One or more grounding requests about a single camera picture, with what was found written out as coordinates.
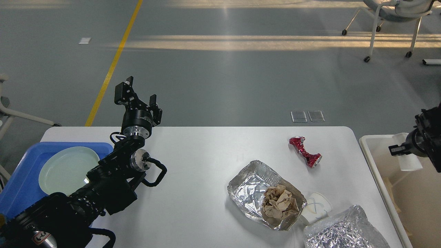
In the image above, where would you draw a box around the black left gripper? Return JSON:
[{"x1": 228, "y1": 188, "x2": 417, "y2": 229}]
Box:
[{"x1": 114, "y1": 76, "x2": 163, "y2": 139}]

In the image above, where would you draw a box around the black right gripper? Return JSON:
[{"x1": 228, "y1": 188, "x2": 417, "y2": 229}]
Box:
[{"x1": 388, "y1": 129, "x2": 428, "y2": 157}]

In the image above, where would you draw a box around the white paper cup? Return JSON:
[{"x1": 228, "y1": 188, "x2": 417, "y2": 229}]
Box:
[
  {"x1": 392, "y1": 133, "x2": 423, "y2": 171},
  {"x1": 299, "y1": 192, "x2": 333, "y2": 226}
]

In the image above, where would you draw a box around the mint green plate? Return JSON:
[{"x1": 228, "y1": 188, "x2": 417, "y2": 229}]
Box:
[{"x1": 38, "y1": 146, "x2": 99, "y2": 196}]

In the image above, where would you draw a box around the aluminium foil tray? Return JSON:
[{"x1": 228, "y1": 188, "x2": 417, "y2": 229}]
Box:
[{"x1": 227, "y1": 160, "x2": 307, "y2": 231}]

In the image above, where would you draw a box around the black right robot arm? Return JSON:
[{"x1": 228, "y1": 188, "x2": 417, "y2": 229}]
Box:
[{"x1": 388, "y1": 105, "x2": 441, "y2": 173}]

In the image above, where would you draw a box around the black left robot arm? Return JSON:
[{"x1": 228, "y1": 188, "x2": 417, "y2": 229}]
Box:
[{"x1": 1, "y1": 76, "x2": 167, "y2": 248}]

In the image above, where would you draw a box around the white plastic bin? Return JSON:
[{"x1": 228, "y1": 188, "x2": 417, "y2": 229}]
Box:
[{"x1": 359, "y1": 135, "x2": 441, "y2": 248}]

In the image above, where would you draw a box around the red shiny wrapper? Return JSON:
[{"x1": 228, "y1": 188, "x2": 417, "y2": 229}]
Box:
[{"x1": 289, "y1": 136, "x2": 322, "y2": 168}]

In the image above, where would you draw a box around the white floor tag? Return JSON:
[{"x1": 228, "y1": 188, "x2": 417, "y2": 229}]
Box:
[{"x1": 78, "y1": 37, "x2": 92, "y2": 44}]

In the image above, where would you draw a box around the right clear floor plate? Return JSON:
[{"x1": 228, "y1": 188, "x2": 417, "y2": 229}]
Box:
[{"x1": 308, "y1": 111, "x2": 326, "y2": 122}]

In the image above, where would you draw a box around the clear floor plate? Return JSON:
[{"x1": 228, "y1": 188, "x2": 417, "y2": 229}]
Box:
[
  {"x1": 291, "y1": 111, "x2": 308, "y2": 123},
  {"x1": 308, "y1": 111, "x2": 326, "y2": 122}
]

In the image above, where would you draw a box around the crumpled foil tray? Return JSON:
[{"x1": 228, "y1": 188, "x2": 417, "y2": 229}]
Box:
[{"x1": 304, "y1": 205, "x2": 390, "y2": 248}]

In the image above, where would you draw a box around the white bar on floor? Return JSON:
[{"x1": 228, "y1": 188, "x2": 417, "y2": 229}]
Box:
[{"x1": 422, "y1": 59, "x2": 441, "y2": 65}]

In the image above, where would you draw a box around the left clear floor plate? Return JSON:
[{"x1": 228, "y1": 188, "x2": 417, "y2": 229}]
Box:
[{"x1": 291, "y1": 111, "x2": 308, "y2": 123}]

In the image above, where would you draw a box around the crumpled brown paper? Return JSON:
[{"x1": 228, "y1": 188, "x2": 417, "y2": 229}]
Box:
[{"x1": 262, "y1": 185, "x2": 300, "y2": 220}]

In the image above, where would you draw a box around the white rolling chair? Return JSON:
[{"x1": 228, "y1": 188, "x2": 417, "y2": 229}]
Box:
[{"x1": 341, "y1": 0, "x2": 435, "y2": 63}]

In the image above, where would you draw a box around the white chair base left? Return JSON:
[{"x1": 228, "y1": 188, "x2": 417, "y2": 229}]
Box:
[{"x1": 0, "y1": 74, "x2": 62, "y2": 139}]

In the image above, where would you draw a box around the blue plastic tray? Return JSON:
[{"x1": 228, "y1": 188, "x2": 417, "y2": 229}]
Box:
[{"x1": 0, "y1": 142, "x2": 113, "y2": 220}]

